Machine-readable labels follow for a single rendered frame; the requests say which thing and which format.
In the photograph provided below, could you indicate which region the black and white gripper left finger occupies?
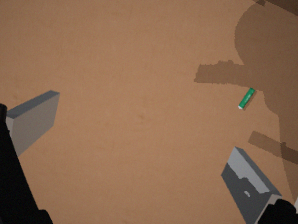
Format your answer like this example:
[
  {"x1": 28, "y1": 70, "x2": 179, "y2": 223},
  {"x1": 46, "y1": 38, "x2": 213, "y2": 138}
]
[{"x1": 0, "y1": 90, "x2": 60, "y2": 224}]

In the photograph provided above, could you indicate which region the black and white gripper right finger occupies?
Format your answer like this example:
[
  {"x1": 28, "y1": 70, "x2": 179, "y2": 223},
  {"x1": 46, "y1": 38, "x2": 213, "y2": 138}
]
[{"x1": 221, "y1": 146, "x2": 298, "y2": 224}]

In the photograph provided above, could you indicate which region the green battery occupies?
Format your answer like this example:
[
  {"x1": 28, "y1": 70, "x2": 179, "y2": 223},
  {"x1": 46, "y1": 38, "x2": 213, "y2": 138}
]
[{"x1": 238, "y1": 88, "x2": 255, "y2": 109}]

